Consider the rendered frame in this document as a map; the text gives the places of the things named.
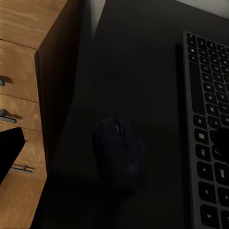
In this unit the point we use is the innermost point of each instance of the mouse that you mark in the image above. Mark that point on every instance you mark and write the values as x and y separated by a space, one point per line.
124 157

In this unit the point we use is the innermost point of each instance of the cabinet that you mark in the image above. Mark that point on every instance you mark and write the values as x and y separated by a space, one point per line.
39 44

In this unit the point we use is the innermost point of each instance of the desk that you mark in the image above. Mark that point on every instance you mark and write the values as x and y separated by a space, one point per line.
134 70

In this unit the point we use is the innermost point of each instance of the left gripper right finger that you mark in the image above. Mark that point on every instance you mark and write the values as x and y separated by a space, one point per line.
221 141

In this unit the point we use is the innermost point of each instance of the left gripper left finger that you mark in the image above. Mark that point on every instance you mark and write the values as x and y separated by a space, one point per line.
11 143

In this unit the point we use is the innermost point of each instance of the keyboard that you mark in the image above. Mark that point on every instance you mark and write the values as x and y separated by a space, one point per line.
206 79

